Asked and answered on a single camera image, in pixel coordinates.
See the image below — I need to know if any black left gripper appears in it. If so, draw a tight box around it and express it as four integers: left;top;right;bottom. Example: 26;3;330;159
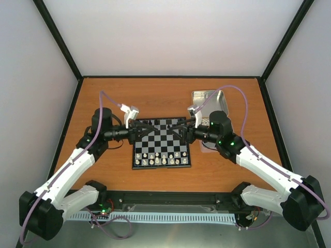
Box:
106;121;154;145

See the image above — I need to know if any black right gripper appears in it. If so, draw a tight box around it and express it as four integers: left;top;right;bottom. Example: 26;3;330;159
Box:
169;118;220;144

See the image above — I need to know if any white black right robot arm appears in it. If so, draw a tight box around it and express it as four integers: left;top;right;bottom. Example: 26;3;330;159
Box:
170;111;330;231

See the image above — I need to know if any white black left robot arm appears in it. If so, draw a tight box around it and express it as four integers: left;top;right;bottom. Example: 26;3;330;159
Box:
19;107;156;241

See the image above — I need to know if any black white chessboard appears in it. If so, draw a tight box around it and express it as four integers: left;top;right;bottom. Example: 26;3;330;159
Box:
132;117;191;170

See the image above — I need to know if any pink metal tin base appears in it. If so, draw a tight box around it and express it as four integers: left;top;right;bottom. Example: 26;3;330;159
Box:
199;117;220;153

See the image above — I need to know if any gold metal tin lid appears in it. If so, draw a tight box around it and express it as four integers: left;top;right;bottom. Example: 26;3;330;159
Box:
191;90;229;118

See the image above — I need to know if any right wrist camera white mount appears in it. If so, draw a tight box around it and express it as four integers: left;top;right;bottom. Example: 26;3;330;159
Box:
187;104;202;128

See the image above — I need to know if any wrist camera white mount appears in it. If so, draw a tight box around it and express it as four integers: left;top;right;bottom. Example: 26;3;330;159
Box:
120;104;140;129
187;104;202;128

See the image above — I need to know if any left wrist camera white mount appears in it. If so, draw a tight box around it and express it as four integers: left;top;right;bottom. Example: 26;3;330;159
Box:
120;104;140;129

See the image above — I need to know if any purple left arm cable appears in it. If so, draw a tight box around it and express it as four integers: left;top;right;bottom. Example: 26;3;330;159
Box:
19;90;122;245

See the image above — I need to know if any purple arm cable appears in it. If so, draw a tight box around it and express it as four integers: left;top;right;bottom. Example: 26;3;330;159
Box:
19;90;122;245
196;85;329;220

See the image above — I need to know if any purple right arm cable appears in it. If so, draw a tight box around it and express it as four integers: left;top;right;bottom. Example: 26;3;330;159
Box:
196;85;329;220

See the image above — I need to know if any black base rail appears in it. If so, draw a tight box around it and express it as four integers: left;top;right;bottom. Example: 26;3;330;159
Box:
107;191;234;207

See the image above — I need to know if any light blue cable duct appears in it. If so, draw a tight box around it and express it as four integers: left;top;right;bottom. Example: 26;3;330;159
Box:
69;209;236;224

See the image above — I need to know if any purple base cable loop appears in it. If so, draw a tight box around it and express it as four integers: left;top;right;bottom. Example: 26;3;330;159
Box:
87;206;132;238

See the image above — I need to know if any black left frame post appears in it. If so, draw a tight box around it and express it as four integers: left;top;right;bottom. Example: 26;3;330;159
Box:
33;0;83;81

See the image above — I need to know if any black frame post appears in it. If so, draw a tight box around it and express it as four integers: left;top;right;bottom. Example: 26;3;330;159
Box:
33;0;83;81
261;0;314;83

